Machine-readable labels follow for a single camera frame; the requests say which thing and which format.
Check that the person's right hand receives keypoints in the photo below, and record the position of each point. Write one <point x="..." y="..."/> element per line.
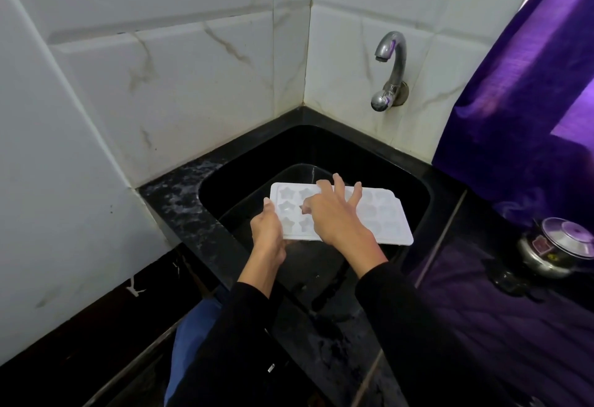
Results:
<point x="338" y="222"/>

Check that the person's left hand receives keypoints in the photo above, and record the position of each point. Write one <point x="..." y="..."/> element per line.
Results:
<point x="268" y="235"/>

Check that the person's right thumb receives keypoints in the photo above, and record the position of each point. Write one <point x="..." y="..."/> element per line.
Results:
<point x="308" y="208"/>

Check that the person's left thumb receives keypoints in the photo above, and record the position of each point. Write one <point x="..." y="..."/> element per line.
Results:
<point x="269" y="207"/>

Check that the person's right middle finger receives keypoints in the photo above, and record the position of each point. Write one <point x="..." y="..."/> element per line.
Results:
<point x="339" y="186"/>

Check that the white star ice cube tray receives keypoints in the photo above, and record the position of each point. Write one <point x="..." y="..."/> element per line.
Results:
<point x="385" y="218"/>

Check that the person's right forearm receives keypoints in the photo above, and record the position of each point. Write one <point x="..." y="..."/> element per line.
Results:
<point x="408" y="327"/>

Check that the person's left forearm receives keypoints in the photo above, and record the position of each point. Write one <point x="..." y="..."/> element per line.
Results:
<point x="241" y="323"/>

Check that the black sink basin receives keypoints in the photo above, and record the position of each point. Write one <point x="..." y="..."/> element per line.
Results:
<point x="315" y="262"/>

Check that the blue trousers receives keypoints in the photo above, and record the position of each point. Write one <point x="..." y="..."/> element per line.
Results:
<point x="185" y="346"/>

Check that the purple curtain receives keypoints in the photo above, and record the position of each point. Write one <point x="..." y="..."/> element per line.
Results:
<point x="529" y="95"/>

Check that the steel pressure cooker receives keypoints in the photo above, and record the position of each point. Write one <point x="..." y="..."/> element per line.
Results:
<point x="554" y="246"/>

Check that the chrome wall tap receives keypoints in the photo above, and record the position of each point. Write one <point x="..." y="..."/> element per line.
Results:
<point x="392" y="72"/>

